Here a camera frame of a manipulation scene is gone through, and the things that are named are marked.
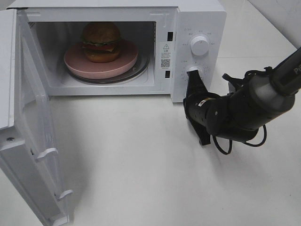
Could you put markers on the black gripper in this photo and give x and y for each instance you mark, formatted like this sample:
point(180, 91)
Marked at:
point(195, 106)

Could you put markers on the white microwave knob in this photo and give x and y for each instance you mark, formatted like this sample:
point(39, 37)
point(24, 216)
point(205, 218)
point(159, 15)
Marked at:
point(199, 45)
point(199, 69)

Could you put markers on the burger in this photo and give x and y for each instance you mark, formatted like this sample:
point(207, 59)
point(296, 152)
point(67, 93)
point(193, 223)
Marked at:
point(100, 42)

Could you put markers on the pink plate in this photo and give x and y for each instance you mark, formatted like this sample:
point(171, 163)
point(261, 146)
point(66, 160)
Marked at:
point(95, 65)

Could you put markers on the white microwave door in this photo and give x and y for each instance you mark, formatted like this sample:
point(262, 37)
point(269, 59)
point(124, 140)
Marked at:
point(28, 152)

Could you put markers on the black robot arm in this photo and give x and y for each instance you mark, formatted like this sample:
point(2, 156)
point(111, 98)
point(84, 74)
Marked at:
point(258, 98)

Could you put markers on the glass turntable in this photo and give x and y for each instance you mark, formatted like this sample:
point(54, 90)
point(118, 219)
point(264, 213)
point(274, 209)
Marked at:
point(139, 67)

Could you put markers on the white microwave oven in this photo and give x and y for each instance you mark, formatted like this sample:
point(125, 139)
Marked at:
point(161, 29)

